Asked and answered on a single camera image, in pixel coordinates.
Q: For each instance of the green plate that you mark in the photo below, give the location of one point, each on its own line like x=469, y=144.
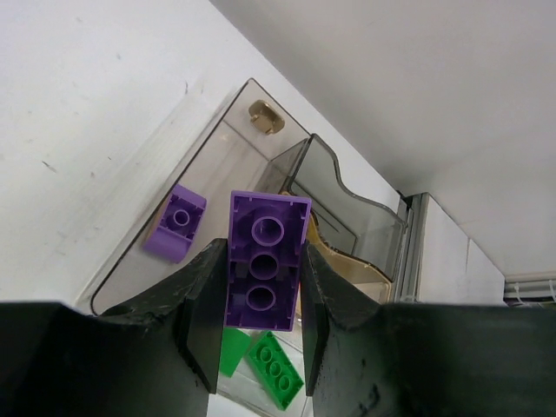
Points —
x=274, y=370

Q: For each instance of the clear plastic bin front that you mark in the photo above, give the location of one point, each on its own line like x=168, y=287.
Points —
x=335, y=365

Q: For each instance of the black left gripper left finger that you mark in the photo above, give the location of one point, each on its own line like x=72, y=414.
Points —
x=156, y=354

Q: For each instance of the small curved green brick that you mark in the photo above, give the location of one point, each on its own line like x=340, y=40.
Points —
x=235, y=344

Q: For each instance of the right side rail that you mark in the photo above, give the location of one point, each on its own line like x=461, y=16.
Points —
x=413, y=211

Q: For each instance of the clear plastic bin middle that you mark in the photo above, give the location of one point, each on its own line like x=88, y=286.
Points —
x=355, y=225

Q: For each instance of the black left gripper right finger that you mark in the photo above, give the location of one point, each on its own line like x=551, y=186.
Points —
x=453, y=360

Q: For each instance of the curved purple lego brick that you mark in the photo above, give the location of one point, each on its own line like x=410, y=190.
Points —
x=176, y=224

